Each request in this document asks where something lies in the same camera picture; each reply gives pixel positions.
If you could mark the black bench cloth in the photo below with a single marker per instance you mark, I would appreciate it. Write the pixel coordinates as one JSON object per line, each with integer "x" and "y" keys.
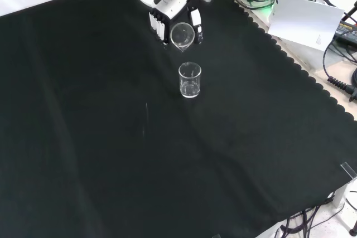
{"x": 97, "y": 137}

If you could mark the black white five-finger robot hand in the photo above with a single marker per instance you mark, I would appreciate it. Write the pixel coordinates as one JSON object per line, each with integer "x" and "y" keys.
{"x": 196, "y": 19}

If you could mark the clear glass beaker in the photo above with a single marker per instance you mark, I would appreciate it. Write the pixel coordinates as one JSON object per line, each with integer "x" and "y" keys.
{"x": 182, "y": 36}
{"x": 189, "y": 87}

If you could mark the black power adapter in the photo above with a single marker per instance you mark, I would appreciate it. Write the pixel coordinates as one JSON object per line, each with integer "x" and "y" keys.
{"x": 347, "y": 30}

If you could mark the pale board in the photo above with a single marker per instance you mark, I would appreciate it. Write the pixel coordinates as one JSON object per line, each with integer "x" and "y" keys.
{"x": 304, "y": 20}

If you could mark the white table leg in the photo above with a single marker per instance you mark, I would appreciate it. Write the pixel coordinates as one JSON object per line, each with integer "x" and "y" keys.
{"x": 338, "y": 197}

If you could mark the clear tape strip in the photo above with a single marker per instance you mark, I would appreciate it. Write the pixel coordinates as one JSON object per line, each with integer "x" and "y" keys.
{"x": 348, "y": 170}
{"x": 217, "y": 236}

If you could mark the clear glass rod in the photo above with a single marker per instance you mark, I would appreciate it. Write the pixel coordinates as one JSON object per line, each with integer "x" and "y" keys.
{"x": 145, "y": 121}

